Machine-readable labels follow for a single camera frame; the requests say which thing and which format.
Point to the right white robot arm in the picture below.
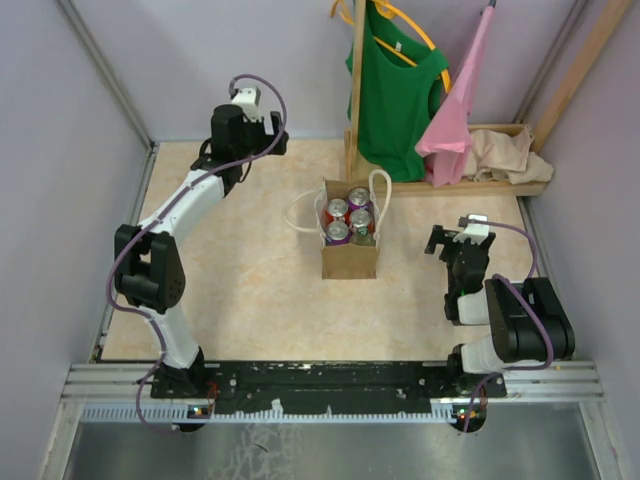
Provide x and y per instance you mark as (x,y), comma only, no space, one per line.
(528,326)

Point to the purple soda can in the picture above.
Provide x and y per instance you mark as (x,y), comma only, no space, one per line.
(359,199)
(337,233)

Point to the beige cloth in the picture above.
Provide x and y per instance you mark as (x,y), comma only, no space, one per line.
(497,156)

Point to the green t-shirt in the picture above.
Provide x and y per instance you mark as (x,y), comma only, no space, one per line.
(400,93)

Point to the yellow hanger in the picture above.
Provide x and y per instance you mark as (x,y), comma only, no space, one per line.
(339,8)
(389,11)

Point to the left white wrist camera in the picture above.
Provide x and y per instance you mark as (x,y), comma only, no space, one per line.
(248,99)

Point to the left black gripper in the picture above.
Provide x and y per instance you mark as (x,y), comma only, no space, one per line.
(267,139)

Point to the red green soda can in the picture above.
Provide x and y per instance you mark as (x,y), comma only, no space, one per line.
(361,222)

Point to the clear glass bottle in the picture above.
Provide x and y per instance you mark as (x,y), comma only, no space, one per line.
(364,240)

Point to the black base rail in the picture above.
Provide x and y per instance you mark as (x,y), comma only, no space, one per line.
(317,387)

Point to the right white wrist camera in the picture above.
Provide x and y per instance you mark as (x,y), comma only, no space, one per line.
(474,227)

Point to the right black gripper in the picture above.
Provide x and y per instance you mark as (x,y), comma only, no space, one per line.
(441,236)

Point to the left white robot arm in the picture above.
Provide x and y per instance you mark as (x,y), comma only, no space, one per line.
(147,277)

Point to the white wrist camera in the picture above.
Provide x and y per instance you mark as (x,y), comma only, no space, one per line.
(474,227)
(248,99)

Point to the pink t-shirt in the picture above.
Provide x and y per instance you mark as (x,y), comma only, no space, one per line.
(446,143)

